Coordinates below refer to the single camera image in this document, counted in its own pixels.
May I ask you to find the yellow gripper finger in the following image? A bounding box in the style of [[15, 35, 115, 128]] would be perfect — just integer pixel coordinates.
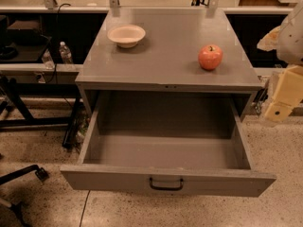
[[264, 65, 303, 122]]

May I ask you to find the red apple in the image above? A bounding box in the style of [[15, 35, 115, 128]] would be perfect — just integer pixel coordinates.
[[198, 44, 223, 71]]

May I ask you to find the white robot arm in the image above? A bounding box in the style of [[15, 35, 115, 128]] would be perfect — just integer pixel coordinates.
[[257, 1, 303, 122]]

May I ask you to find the grey open drawer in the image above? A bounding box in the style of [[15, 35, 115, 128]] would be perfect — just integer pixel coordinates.
[[61, 91, 276, 197]]

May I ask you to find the grey cabinet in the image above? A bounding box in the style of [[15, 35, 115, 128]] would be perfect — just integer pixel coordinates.
[[76, 8, 261, 117]]

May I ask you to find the white bowl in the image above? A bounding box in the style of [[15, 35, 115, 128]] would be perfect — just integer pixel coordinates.
[[107, 25, 146, 48]]

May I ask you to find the clear water bottle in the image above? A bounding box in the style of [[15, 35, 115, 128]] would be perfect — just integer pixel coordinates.
[[59, 42, 73, 64], [42, 49, 55, 70]]

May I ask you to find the black office chair base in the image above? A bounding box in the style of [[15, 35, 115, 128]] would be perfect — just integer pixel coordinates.
[[0, 164, 50, 227]]

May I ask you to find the black drawer handle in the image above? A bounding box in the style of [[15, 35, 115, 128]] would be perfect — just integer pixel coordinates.
[[149, 178, 184, 191]]

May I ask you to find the black cable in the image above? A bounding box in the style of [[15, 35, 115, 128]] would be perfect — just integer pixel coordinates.
[[46, 2, 72, 84]]

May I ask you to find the black table frame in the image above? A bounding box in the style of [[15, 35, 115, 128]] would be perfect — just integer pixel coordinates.
[[0, 73, 83, 149]]

